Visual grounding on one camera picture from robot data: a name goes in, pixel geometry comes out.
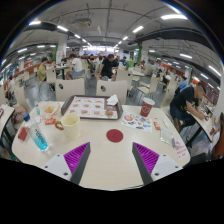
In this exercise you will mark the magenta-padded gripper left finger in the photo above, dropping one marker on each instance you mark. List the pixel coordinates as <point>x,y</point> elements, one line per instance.
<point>56,165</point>

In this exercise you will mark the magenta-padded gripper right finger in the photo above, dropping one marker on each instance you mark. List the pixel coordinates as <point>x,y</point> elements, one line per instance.
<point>165,165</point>

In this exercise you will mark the clear blue-capped water bottle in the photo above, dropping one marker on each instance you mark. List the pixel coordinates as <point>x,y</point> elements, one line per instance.
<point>37,135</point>

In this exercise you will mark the white leaflet with red print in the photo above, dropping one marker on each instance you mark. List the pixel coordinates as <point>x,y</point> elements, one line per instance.
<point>181,150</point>

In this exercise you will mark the clear plastic packet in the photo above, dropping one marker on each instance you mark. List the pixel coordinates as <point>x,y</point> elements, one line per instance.
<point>167,136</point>

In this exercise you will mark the small red box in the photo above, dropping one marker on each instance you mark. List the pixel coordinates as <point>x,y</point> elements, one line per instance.
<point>22,134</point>

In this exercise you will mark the white printed paper flyer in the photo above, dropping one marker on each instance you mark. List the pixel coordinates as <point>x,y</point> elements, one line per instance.
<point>136,121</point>

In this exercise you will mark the small clear sanitizer bottle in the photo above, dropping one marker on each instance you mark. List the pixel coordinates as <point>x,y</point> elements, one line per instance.
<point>37,110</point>

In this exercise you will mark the flat round red coaster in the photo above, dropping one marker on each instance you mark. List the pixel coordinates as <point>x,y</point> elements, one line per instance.
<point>114,135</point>

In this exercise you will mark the red paper cup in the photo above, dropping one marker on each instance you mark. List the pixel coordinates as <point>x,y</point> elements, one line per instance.
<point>146,107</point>

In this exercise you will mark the pink bag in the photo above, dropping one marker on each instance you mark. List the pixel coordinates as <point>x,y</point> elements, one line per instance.
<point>19,113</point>

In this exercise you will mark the dark tray with printed liner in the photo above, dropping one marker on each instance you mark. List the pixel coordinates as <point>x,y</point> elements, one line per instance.
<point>88,108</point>

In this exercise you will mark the person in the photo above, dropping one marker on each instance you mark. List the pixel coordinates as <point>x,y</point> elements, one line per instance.
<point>182,84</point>
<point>11,86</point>
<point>76,65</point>
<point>183,101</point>
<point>108,66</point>
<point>42,71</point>

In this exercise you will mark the cream canteen table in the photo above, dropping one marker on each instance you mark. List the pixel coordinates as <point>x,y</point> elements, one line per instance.
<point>6,118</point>

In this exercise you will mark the group of cream chairs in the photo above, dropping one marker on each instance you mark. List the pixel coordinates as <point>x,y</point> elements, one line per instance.
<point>151,85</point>

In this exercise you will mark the crumpled white napkin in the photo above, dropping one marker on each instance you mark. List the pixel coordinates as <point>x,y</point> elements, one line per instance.
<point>112,100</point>

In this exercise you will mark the ceiling air conditioner unit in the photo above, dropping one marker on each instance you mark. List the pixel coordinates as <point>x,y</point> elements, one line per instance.
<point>81,22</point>

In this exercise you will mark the group of ceiling lights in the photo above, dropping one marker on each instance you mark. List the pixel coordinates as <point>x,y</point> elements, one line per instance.
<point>173,16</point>

